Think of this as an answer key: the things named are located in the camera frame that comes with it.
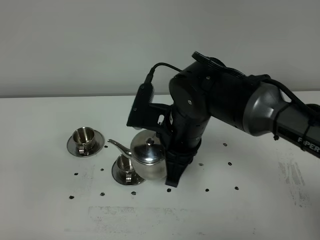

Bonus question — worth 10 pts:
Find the stainless steel saucer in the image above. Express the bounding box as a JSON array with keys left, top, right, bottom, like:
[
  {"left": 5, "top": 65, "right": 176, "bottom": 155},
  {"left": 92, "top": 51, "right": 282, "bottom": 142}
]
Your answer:
[
  {"left": 66, "top": 130, "right": 105, "bottom": 158},
  {"left": 111, "top": 161, "right": 145, "bottom": 186}
]

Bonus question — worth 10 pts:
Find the far stainless steel teacup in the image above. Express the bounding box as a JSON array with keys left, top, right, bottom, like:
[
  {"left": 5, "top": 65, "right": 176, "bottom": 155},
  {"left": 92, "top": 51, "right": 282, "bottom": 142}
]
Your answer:
[{"left": 71, "top": 126, "right": 96, "bottom": 155}]

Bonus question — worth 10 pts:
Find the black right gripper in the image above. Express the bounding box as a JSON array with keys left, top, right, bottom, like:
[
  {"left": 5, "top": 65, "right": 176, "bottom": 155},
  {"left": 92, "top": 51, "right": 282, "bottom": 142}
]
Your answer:
[{"left": 148, "top": 103, "right": 203, "bottom": 188}]

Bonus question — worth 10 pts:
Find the stainless steel teacup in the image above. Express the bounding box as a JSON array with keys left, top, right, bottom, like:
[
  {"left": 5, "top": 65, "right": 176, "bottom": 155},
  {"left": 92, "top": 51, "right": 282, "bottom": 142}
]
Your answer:
[
  {"left": 71, "top": 126, "right": 96, "bottom": 155},
  {"left": 116, "top": 154, "right": 134, "bottom": 171}
]

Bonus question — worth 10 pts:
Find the far stainless steel saucer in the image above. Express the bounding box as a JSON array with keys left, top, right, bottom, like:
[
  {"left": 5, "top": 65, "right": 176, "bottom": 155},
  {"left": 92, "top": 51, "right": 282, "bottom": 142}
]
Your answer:
[{"left": 66, "top": 130, "right": 105, "bottom": 158}]

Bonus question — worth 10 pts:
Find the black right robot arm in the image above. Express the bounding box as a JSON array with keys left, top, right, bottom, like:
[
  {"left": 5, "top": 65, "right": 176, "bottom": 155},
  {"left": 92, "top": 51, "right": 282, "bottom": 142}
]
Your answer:
[{"left": 150, "top": 52, "right": 320, "bottom": 187}]

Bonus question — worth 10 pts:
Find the stainless steel teapot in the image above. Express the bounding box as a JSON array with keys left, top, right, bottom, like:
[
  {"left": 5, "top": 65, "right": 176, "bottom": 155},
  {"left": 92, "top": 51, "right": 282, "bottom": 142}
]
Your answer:
[{"left": 107, "top": 129, "right": 167, "bottom": 181}]

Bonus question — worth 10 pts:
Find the near stainless steel saucer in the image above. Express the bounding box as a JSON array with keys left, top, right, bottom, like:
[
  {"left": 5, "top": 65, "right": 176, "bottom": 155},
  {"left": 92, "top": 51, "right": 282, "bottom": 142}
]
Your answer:
[{"left": 111, "top": 161, "right": 145, "bottom": 186}]

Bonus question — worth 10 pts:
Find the near stainless steel teacup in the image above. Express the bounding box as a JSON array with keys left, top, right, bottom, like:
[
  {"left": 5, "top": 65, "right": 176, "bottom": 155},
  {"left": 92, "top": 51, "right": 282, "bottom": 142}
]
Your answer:
[{"left": 116, "top": 154, "right": 134, "bottom": 171}]

